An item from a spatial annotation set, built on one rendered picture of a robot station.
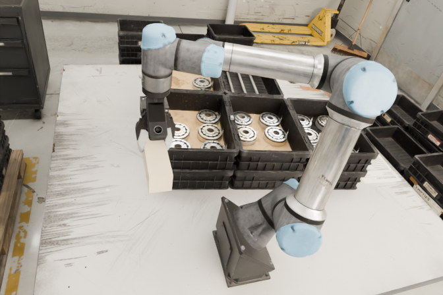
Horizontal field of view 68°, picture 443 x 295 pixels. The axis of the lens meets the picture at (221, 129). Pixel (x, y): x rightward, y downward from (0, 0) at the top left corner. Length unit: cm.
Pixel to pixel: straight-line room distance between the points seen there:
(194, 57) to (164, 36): 8
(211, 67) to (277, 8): 439
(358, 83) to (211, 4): 406
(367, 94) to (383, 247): 84
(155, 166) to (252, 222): 36
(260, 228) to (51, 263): 66
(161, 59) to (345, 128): 46
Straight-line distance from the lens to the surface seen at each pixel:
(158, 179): 87
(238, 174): 133
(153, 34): 76
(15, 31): 254
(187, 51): 77
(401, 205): 172
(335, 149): 84
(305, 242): 93
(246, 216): 107
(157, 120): 83
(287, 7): 519
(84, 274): 119
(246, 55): 89
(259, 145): 145
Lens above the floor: 174
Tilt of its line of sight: 38 degrees down
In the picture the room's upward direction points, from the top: 12 degrees clockwise
